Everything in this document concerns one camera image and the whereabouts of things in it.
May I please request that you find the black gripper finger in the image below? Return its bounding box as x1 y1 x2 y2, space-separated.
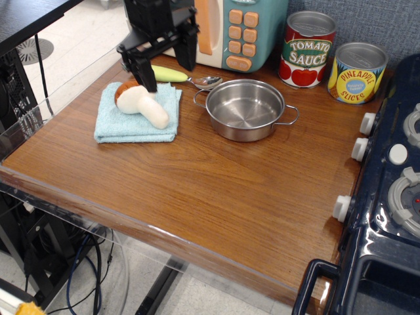
122 54 157 93
175 31 198 71

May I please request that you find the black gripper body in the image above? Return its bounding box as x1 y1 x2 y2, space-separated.
117 1 199 53

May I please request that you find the green handled metal spoon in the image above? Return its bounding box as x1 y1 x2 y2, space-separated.
152 65 223 91

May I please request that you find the light blue folded cloth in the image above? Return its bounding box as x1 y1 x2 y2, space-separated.
94 82 182 143

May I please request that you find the plush mushroom toy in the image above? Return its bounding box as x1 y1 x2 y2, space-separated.
114 79 170 129

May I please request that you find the toy microwave oven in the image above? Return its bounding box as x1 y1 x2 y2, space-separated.
171 0 289 73

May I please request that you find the small steel pot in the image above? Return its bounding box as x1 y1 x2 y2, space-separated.
193 79 300 142

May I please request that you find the tomato sauce can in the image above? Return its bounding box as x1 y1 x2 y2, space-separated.
278 10 337 88

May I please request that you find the black desk at left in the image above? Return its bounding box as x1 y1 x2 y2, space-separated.
1 0 81 56

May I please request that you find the pineapple slices can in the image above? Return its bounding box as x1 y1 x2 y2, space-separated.
327 42 389 105

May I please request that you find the clear acrylic table guard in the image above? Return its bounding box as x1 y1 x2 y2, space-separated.
0 39 329 296

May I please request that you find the white stove knob upper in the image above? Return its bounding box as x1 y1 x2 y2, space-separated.
359 112 376 136

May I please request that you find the white stove knob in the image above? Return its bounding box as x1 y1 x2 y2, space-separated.
359 112 376 136
333 196 352 222
351 138 368 162

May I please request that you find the white stove knob middle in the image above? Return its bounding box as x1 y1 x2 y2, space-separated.
351 138 368 162

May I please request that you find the white stove knob lower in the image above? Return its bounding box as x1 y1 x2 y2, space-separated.
333 196 352 222

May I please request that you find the black table leg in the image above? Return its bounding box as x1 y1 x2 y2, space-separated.
135 264 182 315

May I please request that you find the yellow object bottom corner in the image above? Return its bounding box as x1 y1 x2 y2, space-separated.
14 302 45 315

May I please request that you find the dark blue toy stove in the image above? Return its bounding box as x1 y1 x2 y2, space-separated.
293 54 419 314

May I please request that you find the black cable under table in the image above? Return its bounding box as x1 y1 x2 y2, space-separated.
45 229 116 315

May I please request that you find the blue cable under table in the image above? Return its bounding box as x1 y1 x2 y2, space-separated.
66 234 102 315

